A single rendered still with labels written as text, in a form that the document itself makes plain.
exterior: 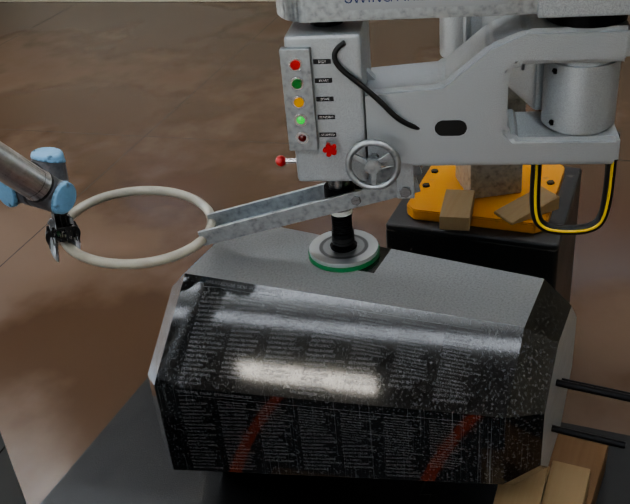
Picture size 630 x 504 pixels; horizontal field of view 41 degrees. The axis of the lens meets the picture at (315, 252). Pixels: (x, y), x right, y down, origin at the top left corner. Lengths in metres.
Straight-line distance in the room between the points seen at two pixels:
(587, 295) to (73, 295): 2.42
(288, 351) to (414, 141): 0.69
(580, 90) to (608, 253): 2.10
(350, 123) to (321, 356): 0.65
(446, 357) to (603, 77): 0.82
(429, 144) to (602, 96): 0.45
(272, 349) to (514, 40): 1.07
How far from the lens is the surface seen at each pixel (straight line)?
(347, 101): 2.27
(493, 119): 2.28
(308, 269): 2.55
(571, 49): 2.23
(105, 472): 3.26
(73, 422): 3.54
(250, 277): 2.55
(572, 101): 2.29
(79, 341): 3.97
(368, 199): 2.44
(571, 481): 2.77
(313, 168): 2.36
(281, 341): 2.45
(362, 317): 2.38
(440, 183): 3.18
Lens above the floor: 2.22
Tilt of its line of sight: 31 degrees down
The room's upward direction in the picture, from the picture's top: 5 degrees counter-clockwise
